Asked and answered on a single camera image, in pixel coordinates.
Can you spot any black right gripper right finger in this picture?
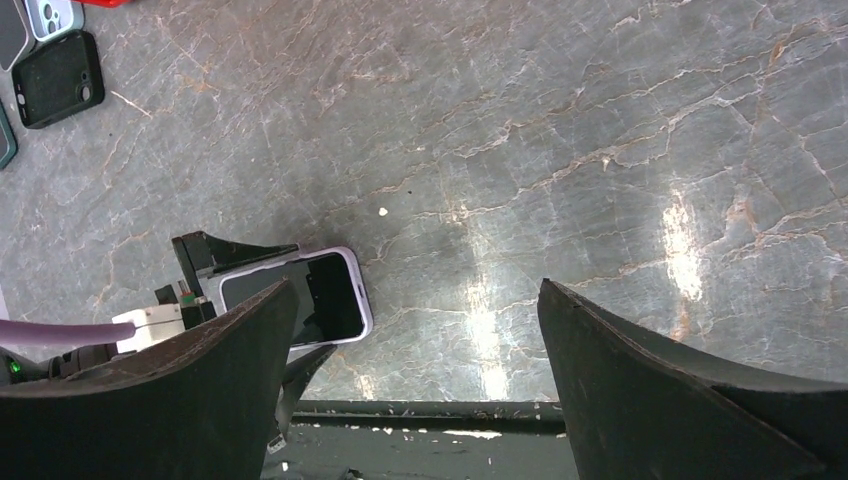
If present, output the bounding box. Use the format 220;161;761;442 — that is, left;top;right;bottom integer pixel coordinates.
537;279;847;479

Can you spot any light blue phone case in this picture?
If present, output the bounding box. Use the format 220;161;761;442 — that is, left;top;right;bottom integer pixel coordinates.
23;0;85;43

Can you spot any black phone case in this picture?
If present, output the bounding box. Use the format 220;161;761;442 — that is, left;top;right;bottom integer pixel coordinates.
11;30;105;129

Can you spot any red plastic shopping basket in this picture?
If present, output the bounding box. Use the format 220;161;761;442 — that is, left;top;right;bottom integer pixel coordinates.
74;0;132;9

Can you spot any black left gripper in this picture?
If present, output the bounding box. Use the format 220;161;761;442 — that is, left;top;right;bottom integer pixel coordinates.
1;231;300;385

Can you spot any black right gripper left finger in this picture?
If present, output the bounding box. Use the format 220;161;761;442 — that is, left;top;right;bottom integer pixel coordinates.
1;281;299;479

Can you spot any teal edged black smartphone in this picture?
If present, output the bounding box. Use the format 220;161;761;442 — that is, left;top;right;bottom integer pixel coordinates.
0;106;18;170

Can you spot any lilac phone case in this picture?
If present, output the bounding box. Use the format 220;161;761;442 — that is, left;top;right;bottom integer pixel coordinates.
205;246;374;351

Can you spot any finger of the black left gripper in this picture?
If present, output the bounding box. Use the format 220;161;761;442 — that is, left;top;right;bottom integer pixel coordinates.
266;345;337;454

